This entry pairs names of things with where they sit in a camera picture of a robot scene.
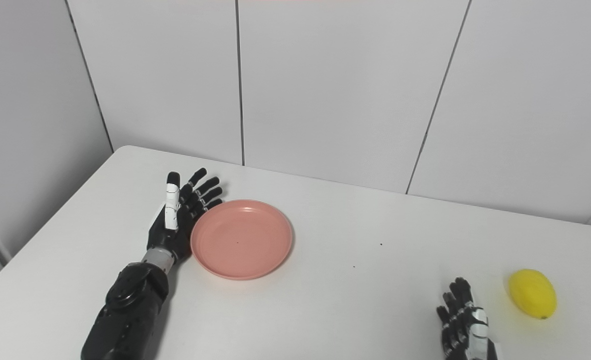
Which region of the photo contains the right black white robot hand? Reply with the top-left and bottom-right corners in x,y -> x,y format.
436,277 -> 499,360

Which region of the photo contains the yellow lemon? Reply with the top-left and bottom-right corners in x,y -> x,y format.
507,269 -> 558,320

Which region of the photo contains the pink round plate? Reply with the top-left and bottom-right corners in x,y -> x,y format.
190,199 -> 294,281

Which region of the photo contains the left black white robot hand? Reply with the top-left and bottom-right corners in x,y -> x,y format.
146,168 -> 225,266

